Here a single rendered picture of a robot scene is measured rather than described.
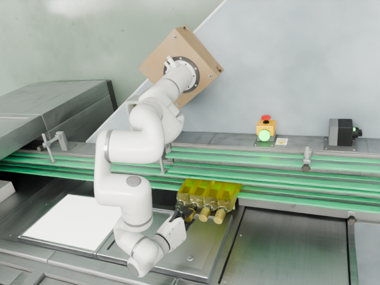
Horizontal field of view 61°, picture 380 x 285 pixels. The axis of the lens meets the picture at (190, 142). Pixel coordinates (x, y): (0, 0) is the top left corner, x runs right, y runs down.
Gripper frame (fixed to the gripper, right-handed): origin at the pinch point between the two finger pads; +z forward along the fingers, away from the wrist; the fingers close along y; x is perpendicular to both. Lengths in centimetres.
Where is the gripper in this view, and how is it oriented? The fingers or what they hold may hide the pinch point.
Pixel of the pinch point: (188, 217)
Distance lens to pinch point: 125.1
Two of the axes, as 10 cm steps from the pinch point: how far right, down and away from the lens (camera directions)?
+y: -1.4, -8.9, -4.4
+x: -7.9, -1.7, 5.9
